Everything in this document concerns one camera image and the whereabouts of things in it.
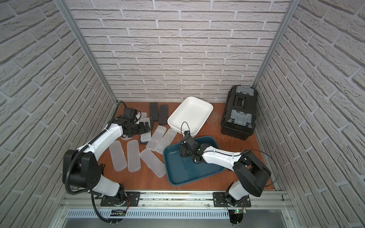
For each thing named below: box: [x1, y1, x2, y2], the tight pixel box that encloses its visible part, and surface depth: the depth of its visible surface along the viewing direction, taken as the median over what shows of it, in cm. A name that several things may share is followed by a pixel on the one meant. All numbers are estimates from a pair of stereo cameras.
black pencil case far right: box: [158, 104, 169, 125], surface depth 113 cm
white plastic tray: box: [167, 96, 214, 138], surface depth 115 cm
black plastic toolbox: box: [220, 84, 258, 141], surface depth 94 cm
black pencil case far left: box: [149, 102, 159, 122], surface depth 113 cm
